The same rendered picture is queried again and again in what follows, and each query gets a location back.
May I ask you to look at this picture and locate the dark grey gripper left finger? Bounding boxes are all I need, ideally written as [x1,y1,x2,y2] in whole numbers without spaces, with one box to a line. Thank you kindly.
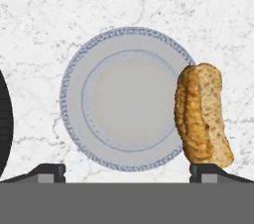
[0,163,66,184]

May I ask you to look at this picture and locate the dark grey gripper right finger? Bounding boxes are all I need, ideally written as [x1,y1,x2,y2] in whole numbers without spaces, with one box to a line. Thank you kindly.
[189,163,254,184]

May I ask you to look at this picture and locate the golden brown bread bun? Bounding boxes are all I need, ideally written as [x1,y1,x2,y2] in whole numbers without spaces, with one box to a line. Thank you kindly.
[174,62,235,169]

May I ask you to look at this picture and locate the black round bowl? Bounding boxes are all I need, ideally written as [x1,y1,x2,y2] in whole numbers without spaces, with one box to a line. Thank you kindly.
[0,69,15,177]

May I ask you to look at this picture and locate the white plate with blue rim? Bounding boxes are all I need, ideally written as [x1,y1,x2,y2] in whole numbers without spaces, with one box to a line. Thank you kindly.
[59,26,196,172]

